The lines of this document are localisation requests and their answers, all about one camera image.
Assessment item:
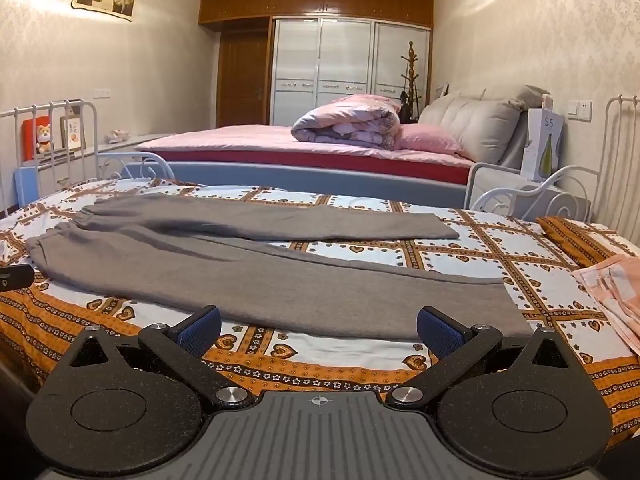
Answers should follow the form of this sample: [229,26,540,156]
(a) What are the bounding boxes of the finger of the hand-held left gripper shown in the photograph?
[0,264,36,292]

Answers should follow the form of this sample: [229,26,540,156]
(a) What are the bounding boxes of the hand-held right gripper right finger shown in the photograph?
[386,305,576,408]

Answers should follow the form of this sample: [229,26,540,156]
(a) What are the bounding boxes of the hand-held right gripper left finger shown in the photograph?
[64,305,257,408]

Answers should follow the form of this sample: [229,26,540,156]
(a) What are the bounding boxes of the grey pants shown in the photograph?
[25,194,533,341]

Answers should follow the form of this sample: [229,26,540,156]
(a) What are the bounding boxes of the light blue box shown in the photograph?
[13,164,40,208]

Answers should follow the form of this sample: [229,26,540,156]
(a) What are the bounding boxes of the orange heart-patterned bedsheet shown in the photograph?
[0,177,640,453]

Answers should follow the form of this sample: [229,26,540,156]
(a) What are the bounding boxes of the orange plush toy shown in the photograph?
[34,124,55,155]

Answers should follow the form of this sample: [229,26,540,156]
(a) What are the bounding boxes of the red box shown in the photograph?
[20,116,51,161]

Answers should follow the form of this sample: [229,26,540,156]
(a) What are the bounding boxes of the white nightstand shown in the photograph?
[470,162,591,221]

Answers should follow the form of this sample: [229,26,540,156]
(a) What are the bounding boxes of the orange patterned pillow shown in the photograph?
[536,216,640,270]

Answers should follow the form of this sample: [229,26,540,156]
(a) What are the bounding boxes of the peach folded blanket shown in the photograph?
[571,254,640,356]

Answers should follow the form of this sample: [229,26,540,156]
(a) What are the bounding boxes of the pink pillow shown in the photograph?
[395,124,463,156]

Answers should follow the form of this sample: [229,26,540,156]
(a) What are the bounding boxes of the bed with pink sheet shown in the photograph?
[134,122,476,208]

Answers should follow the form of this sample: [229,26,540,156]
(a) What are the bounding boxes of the white box with bottle print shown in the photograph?
[520,107,566,183]

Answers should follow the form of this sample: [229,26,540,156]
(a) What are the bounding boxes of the beige padded headboard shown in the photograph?
[417,85,551,166]

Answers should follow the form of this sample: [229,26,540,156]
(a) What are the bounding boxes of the pink and grey folded quilt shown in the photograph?
[291,94,403,151]

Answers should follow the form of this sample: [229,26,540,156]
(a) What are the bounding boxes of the brown wooden door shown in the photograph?
[217,30,271,128]

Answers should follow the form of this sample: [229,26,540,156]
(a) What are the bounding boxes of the wooden coat rack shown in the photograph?
[397,41,426,123]

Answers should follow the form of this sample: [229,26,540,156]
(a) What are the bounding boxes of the wooden wardrobe with white doors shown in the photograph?
[199,0,435,128]

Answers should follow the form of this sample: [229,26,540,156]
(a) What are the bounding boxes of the small picture frame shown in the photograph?
[60,115,87,151]

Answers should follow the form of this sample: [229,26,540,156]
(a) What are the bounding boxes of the white metal bed frame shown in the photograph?
[0,94,640,226]

